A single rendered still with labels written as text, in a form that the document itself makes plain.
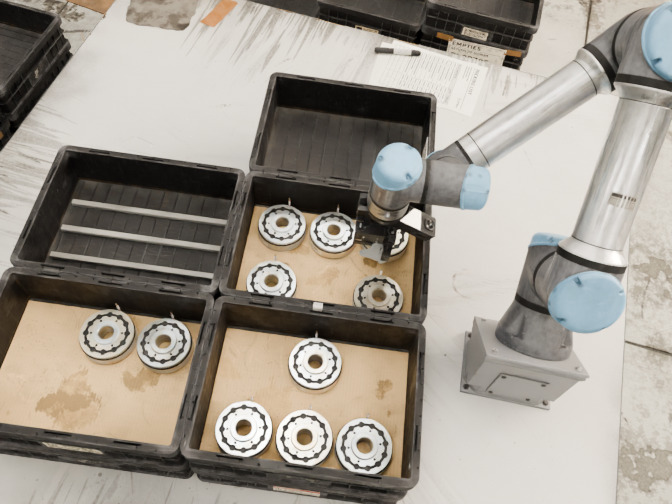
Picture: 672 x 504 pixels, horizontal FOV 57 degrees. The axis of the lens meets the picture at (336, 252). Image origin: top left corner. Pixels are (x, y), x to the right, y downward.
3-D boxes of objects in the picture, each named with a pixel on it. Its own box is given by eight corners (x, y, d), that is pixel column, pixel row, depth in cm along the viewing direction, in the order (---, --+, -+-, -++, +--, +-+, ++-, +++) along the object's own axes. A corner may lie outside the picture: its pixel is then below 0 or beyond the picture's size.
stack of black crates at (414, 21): (420, 47, 271) (436, -22, 242) (404, 94, 256) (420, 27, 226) (332, 24, 274) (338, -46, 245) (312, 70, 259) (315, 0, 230)
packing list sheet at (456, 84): (488, 64, 187) (489, 63, 187) (476, 118, 176) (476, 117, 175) (383, 37, 190) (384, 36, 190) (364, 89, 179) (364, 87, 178)
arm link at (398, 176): (426, 184, 97) (372, 177, 97) (414, 216, 108) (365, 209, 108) (429, 142, 101) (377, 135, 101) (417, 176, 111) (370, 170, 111)
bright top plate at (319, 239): (359, 217, 137) (360, 216, 136) (352, 256, 132) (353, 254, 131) (314, 209, 137) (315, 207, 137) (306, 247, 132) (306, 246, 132)
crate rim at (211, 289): (247, 176, 134) (246, 169, 132) (217, 299, 119) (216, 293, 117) (64, 150, 134) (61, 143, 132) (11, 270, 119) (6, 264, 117)
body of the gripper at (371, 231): (356, 211, 126) (361, 182, 115) (398, 217, 126) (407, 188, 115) (352, 246, 123) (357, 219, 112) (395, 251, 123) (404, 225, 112)
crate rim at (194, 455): (424, 328, 119) (426, 323, 117) (416, 492, 104) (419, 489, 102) (217, 299, 119) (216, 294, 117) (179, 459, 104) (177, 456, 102)
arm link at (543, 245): (565, 293, 129) (584, 231, 125) (588, 318, 116) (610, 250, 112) (509, 282, 129) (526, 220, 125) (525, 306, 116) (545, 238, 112)
